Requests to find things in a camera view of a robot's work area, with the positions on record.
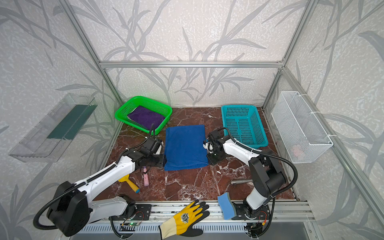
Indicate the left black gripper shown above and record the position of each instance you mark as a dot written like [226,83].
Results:
[160,160]

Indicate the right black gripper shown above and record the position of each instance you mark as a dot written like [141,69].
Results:
[211,154]

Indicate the blue towel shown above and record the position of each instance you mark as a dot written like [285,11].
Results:
[184,148]

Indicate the teal plastic basket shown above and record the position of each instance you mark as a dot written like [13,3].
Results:
[245,125]

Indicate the purple towel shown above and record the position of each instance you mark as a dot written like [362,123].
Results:
[146,117]

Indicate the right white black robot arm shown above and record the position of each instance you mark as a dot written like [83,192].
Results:
[271,174]

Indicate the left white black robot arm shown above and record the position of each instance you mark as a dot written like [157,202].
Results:
[75,205]

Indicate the purple pink toy rake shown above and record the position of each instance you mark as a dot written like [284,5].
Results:
[145,177]

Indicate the yellow toy shovel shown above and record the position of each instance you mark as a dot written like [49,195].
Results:
[129,182]

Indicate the green plastic basket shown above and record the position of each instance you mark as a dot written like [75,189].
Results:
[155,106]

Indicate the blue sponge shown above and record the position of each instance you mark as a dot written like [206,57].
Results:
[227,206]

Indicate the yellow black work glove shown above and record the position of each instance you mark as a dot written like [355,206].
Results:
[182,223]

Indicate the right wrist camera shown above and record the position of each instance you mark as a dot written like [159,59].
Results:
[208,146]

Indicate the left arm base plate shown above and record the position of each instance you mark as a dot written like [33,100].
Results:
[140,212]

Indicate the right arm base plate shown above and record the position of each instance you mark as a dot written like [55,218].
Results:
[245,212]

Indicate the white wire basket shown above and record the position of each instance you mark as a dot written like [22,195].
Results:
[303,136]

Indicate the clear wall shelf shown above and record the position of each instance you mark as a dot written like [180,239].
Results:
[50,138]

